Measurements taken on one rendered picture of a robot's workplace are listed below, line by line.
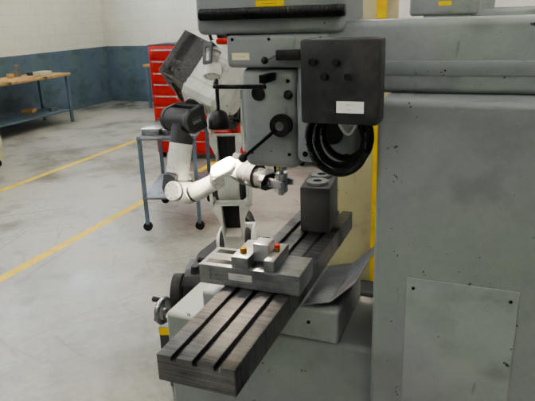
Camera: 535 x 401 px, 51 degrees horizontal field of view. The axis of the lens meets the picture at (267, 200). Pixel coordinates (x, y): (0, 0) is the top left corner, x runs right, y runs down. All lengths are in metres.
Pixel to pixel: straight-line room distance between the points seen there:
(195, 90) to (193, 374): 1.14
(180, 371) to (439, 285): 0.76
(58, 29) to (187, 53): 10.13
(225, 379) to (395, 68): 0.96
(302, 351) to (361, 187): 1.89
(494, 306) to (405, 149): 0.50
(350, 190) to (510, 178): 2.25
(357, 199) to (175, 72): 1.83
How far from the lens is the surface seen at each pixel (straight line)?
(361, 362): 1.96
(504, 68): 1.64
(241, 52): 1.79
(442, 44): 1.65
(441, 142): 1.56
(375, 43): 1.41
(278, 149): 1.81
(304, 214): 2.28
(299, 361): 2.04
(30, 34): 11.83
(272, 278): 1.81
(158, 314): 2.37
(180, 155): 2.21
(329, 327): 1.91
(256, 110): 1.82
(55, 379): 3.31
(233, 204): 2.69
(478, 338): 1.76
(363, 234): 3.82
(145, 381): 3.14
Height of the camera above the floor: 1.79
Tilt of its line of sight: 18 degrees down
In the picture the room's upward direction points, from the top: 2 degrees counter-clockwise
